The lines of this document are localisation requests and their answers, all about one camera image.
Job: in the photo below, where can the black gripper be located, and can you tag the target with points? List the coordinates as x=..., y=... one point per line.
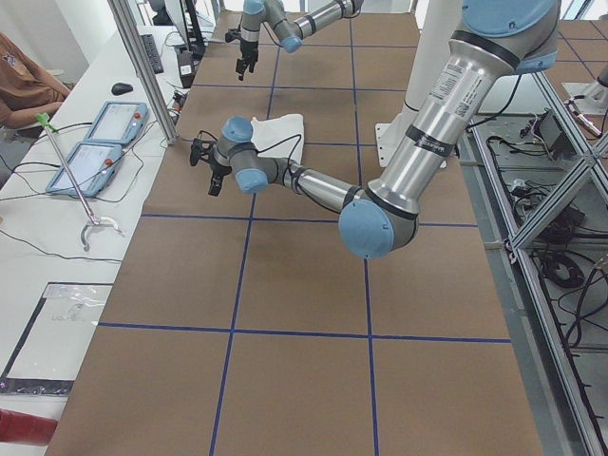
x=218, y=169
x=248, y=48

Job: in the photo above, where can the white long-sleeve text shirt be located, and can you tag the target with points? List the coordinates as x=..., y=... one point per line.
x=281, y=137

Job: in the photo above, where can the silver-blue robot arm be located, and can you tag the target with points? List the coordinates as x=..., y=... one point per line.
x=465, y=48
x=289, y=34

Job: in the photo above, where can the black box with label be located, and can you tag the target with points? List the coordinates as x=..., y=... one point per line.
x=186, y=68

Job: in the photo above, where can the black keyboard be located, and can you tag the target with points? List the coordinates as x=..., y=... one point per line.
x=152, y=53

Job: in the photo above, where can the upper blue teach pendant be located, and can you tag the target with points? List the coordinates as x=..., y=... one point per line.
x=118, y=122

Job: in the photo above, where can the blue teach pendant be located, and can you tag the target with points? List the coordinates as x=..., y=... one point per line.
x=92, y=164
x=118, y=122

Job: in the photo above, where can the lower blue teach pendant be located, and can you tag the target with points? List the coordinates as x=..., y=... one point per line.
x=92, y=164

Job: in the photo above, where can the black computer mouse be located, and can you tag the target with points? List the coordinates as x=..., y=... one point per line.
x=121, y=88

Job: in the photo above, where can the person in brown shirt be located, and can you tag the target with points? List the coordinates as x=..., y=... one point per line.
x=27, y=89

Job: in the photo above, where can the clear plastic bag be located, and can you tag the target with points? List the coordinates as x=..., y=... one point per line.
x=50, y=351

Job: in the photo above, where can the grey electronics box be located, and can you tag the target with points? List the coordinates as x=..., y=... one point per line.
x=550, y=130

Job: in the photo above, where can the red cylinder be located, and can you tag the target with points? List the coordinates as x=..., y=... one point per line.
x=26, y=429

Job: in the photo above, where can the grey aluminium frame post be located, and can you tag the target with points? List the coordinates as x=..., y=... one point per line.
x=133, y=44

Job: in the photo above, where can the green-handled reacher grabber tool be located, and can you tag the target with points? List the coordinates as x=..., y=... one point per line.
x=94, y=221

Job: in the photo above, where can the aluminium frame rail structure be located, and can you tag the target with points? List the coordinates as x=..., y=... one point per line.
x=544, y=225

